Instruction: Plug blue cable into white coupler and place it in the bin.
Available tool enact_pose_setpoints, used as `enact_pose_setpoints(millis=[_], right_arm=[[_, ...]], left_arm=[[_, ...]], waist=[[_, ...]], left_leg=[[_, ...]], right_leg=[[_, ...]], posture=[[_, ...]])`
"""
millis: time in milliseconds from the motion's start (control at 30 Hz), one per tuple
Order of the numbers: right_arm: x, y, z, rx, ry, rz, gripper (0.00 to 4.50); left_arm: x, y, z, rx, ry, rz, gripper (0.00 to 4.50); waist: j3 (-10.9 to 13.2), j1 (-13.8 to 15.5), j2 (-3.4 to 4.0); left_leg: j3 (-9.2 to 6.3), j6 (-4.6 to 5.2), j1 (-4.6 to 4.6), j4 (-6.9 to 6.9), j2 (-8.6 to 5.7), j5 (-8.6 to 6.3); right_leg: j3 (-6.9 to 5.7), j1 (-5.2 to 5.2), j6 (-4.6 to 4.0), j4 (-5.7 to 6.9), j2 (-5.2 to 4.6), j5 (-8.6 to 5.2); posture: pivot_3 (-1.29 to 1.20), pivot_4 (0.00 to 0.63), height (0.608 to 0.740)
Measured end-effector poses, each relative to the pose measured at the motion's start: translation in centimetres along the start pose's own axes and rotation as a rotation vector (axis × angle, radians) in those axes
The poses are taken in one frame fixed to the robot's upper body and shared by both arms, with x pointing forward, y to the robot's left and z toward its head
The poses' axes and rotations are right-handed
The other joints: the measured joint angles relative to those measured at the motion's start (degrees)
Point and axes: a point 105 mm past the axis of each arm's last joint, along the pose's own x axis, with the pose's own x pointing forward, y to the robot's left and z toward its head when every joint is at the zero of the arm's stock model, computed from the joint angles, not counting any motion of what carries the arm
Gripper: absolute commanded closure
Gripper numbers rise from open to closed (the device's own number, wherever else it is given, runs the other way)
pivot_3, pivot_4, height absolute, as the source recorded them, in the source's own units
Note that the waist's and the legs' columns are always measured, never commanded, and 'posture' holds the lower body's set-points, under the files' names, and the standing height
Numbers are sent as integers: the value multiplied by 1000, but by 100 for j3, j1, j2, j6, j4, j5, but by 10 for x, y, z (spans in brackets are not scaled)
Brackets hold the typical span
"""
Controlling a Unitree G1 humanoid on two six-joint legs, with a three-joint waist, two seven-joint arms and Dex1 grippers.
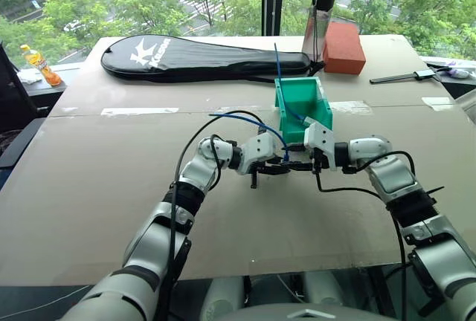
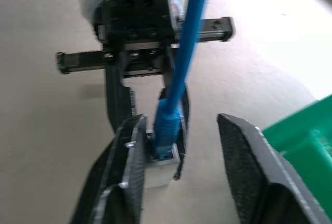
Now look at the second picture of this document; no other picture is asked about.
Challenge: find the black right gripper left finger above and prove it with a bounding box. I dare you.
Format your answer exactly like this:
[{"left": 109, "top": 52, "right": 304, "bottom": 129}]
[{"left": 67, "top": 114, "right": 149, "bottom": 224}]

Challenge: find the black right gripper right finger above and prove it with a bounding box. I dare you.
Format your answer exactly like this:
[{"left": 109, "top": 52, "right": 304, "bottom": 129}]
[{"left": 216, "top": 113, "right": 332, "bottom": 224}]

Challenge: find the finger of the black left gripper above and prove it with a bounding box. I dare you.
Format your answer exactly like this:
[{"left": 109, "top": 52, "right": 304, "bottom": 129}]
[
  {"left": 155, "top": 44, "right": 192, "bottom": 181},
  {"left": 104, "top": 52, "right": 137, "bottom": 134}
]

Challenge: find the white coupler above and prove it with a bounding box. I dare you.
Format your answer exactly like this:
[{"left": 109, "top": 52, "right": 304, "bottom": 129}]
[{"left": 141, "top": 128, "right": 182, "bottom": 190}]

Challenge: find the blue network cable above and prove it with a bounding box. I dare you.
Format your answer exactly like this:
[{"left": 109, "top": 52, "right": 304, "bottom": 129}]
[{"left": 151, "top": 0, "right": 216, "bottom": 160}]

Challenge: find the green plastic bin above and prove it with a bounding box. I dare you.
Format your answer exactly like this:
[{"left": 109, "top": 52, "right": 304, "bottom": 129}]
[{"left": 261, "top": 96, "right": 332, "bottom": 211}]

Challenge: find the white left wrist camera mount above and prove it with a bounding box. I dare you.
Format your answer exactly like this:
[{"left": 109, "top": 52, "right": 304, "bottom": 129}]
[{"left": 79, "top": 0, "right": 189, "bottom": 29}]

